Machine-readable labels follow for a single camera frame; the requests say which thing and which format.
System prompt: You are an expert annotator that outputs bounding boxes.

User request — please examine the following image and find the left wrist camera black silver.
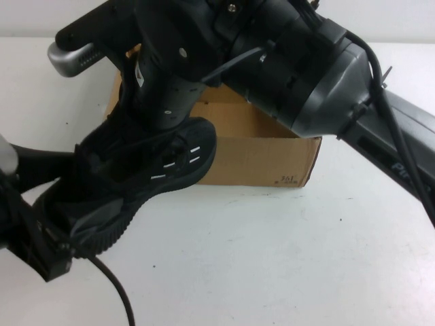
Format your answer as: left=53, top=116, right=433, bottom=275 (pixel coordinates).
left=0, top=134, right=81, bottom=176

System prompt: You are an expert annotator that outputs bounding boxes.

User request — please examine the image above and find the wrist camera black silver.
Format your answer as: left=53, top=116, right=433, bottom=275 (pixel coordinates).
left=46, top=6, right=145, bottom=78
left=0, top=134, right=81, bottom=176

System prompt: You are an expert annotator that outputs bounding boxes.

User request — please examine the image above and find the black zip tie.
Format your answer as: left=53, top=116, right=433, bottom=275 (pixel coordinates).
left=380, top=67, right=394, bottom=90
left=200, top=47, right=261, bottom=84

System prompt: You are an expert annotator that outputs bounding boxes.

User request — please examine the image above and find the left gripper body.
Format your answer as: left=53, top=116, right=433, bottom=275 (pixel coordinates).
left=20, top=200, right=75, bottom=283

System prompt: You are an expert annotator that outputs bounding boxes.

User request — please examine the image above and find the right wrist camera black silver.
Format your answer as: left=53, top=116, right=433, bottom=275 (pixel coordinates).
left=46, top=6, right=145, bottom=78

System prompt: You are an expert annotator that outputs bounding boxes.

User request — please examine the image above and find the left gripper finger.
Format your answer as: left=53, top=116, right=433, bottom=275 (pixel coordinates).
left=69, top=199, right=124, bottom=240

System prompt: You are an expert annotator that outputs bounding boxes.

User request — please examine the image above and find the brown cardboard shoe box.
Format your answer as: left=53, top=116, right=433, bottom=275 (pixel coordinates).
left=105, top=47, right=323, bottom=187

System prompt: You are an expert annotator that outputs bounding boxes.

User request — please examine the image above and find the black mesh sneaker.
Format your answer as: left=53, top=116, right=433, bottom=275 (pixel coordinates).
left=32, top=115, right=218, bottom=261

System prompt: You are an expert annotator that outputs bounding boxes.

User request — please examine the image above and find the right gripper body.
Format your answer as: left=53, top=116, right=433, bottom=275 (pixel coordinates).
left=128, top=0, right=245, bottom=132

